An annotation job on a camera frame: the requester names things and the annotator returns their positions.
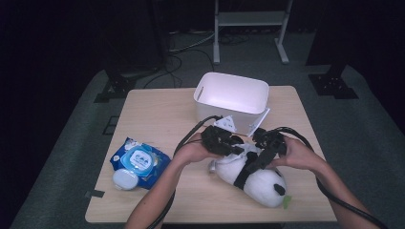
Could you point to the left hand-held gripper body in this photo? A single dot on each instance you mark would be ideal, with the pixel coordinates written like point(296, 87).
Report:
point(216, 140)

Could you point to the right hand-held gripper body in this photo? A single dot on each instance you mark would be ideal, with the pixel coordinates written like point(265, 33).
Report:
point(270, 141)

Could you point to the white wet wipe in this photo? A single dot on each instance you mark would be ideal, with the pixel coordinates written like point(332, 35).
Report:
point(245, 148)

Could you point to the panda plush toy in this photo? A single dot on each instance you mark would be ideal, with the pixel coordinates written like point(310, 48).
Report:
point(264, 186)

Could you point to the white plastic storage box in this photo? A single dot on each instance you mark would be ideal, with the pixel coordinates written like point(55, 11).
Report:
point(230, 95)

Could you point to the blue wet wipes packet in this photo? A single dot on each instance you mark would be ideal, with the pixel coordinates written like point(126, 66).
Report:
point(140, 160)

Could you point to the person's left hand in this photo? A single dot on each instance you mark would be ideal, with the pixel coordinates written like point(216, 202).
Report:
point(192, 151)

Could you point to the person's right hand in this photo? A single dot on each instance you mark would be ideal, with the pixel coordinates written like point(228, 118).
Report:
point(301, 154)

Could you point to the black stand with base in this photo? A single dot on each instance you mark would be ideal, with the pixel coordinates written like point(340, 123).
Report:
point(116, 86)
point(332, 84)

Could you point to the dark tape strip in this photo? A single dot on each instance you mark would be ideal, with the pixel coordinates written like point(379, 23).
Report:
point(94, 193)

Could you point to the white metal stand frame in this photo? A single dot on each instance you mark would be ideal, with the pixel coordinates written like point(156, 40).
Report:
point(251, 19)

